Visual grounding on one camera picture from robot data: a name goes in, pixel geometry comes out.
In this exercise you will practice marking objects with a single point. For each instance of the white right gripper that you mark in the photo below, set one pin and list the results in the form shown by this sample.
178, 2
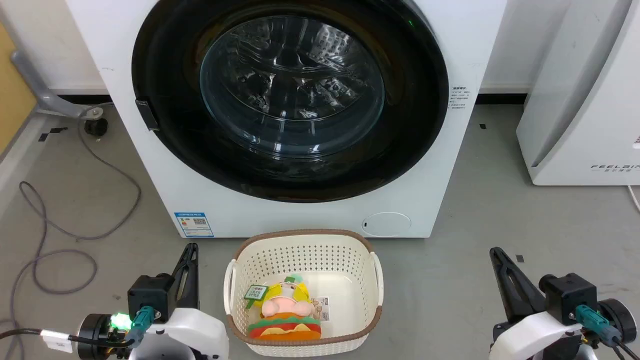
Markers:
535, 335

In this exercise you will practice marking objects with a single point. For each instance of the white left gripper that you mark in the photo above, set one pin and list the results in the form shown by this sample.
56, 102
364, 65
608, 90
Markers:
192, 332

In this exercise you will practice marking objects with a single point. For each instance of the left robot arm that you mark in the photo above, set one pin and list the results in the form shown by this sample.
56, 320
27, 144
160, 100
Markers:
92, 335

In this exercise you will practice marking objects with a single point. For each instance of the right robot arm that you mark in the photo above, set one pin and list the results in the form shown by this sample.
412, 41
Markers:
617, 317

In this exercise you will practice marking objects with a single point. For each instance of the black round washer door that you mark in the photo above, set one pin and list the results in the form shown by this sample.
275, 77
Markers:
165, 65

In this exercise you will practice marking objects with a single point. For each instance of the white front-load washing machine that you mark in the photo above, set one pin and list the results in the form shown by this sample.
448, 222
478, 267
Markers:
465, 40

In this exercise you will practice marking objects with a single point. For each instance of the blue energy label sticker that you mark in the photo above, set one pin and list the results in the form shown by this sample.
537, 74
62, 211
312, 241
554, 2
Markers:
194, 224

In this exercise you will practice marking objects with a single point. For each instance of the green hang tag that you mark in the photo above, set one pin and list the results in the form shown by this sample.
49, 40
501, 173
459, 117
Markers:
256, 293

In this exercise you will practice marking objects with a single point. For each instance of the burger plush doll toy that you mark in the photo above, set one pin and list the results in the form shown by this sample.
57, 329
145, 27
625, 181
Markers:
285, 320

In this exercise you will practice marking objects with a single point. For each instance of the cream perforated laundry basket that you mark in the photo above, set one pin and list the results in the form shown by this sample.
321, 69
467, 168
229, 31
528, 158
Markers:
305, 252

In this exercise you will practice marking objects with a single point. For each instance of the white paper label tag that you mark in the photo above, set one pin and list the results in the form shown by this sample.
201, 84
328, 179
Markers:
320, 309

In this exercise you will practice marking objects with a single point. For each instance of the round white filter cover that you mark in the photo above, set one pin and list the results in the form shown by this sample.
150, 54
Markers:
386, 224

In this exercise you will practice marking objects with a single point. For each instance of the black caster wheel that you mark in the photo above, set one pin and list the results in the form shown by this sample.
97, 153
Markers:
95, 126

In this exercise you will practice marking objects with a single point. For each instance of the small printed text sticker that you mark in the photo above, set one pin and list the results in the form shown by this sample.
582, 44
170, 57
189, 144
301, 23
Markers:
458, 97

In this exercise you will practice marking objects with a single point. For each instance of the white air purifier appliance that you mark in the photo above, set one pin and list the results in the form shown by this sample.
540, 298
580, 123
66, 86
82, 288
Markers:
590, 100

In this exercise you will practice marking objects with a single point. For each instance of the grey metal stand leg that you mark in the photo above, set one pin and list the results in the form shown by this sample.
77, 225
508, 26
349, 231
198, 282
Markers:
47, 97

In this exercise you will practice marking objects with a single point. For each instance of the yellow wooden panel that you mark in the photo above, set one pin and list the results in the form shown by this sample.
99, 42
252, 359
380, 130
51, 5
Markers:
11, 85

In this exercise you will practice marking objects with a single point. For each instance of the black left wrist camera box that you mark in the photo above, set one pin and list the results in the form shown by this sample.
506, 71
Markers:
150, 295

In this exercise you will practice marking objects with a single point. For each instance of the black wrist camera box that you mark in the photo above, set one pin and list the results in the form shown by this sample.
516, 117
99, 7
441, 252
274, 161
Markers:
150, 295
570, 295

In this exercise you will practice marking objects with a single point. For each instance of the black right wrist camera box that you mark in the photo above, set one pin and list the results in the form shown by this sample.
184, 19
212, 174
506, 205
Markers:
570, 295

